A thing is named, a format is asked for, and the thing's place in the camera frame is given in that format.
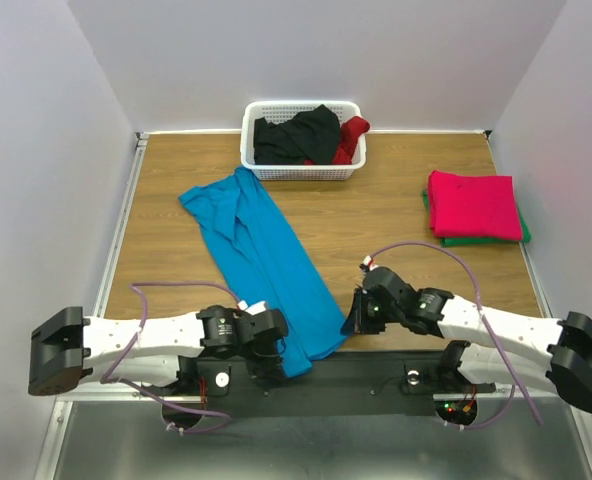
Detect blue t shirt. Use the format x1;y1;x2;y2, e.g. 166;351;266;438
179;167;346;377

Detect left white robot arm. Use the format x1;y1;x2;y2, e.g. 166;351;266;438
28;302;288;397

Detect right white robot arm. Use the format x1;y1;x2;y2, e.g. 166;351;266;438
341;267;592;414

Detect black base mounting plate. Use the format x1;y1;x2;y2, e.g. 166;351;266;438
172;350;495;419

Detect folded pink t shirt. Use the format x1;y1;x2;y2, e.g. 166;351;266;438
427;170;524;242

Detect folded green t shirt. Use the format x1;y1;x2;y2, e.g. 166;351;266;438
422;188;531;247

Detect red t shirt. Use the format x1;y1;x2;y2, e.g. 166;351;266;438
297;116;370;166

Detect black t shirt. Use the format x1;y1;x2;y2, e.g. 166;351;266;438
253;105;341;166

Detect white perforated plastic basket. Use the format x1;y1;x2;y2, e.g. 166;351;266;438
240;100;367;180

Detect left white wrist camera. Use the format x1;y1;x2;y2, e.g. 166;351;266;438
237;300;268;315

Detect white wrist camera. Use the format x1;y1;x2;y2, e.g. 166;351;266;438
359;255;378;273
237;300;268;315

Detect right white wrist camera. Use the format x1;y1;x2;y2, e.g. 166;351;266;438
359;255;378;273

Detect left aluminium frame rail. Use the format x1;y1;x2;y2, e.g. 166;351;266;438
90;132;150;317

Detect aluminium frame rail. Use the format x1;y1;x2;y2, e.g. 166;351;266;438
90;132;150;317
483;129;592;480

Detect right aluminium frame rail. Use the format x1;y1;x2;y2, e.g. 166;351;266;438
483;129;592;480

